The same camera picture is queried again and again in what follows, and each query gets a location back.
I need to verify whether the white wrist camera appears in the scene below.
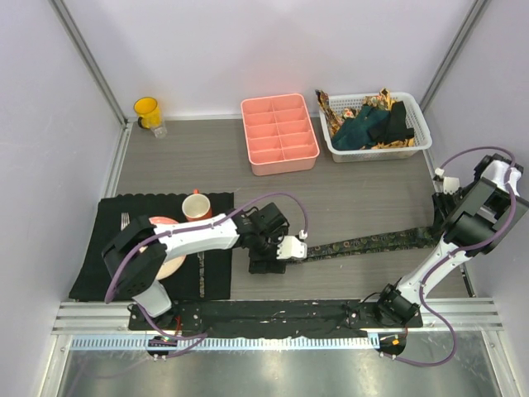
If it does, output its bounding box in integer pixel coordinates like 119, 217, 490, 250
276, 236, 307, 261
433, 168, 460, 195

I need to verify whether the dark patterned necktie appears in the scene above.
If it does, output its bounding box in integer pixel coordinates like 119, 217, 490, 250
288, 227, 441, 265

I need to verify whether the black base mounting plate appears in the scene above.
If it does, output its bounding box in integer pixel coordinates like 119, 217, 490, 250
154, 299, 404, 339

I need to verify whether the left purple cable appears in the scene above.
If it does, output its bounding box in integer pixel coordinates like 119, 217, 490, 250
103, 192, 309, 380

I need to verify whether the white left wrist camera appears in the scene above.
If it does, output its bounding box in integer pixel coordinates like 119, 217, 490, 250
276, 236, 307, 261

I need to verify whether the teal green tie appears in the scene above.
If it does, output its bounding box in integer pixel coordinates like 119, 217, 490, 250
331, 105, 379, 151

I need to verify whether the yellow plastic cup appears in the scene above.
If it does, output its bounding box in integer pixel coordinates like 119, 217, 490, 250
133, 97, 163, 129

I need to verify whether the black scalloped placemat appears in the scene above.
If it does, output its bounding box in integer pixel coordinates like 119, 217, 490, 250
68, 191, 235, 303

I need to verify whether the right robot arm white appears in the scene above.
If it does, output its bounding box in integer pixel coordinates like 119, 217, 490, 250
373, 153, 528, 328

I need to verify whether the pink divided organizer tray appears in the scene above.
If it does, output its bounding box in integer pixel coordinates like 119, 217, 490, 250
241, 93, 320, 176

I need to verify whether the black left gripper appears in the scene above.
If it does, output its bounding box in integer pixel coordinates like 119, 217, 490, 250
249, 227, 288, 274

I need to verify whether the silver fork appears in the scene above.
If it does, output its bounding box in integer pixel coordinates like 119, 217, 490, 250
120, 213, 130, 230

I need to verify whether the knife with patterned handle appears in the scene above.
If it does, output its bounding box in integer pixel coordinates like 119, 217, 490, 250
197, 251, 206, 299

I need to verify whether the aluminium frame rail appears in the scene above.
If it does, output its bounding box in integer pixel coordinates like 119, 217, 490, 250
52, 299, 503, 356

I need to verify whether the pink and cream plate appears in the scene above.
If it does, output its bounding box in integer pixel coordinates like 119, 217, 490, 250
149, 217, 186, 280

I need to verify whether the yellow floral tie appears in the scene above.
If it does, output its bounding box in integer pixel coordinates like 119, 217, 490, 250
316, 88, 414, 150

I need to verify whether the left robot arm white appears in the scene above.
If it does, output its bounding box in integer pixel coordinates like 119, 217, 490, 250
102, 203, 306, 330

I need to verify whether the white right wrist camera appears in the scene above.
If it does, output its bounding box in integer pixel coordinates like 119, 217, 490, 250
433, 168, 460, 195

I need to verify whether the orange mug white inside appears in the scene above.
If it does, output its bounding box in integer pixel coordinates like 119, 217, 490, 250
181, 189, 212, 222

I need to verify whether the clear small glass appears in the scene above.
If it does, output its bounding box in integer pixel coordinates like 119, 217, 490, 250
150, 123, 167, 139

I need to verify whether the black tie in basket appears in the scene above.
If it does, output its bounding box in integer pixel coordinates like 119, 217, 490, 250
367, 102, 415, 144

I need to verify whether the white plastic basket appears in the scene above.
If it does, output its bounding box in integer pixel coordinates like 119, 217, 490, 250
315, 88, 432, 163

